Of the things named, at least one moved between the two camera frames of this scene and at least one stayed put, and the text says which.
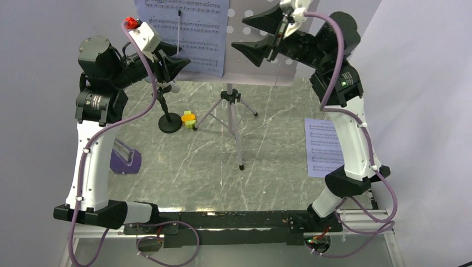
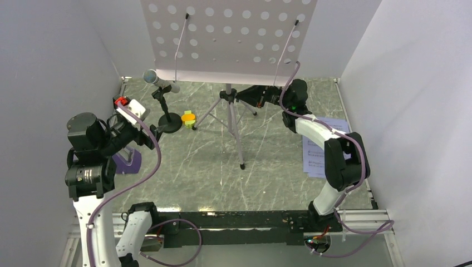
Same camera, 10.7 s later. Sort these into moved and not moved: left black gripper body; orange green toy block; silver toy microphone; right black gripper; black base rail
Moved: right black gripper; left black gripper body
Not moved: black base rail; silver toy microphone; orange green toy block
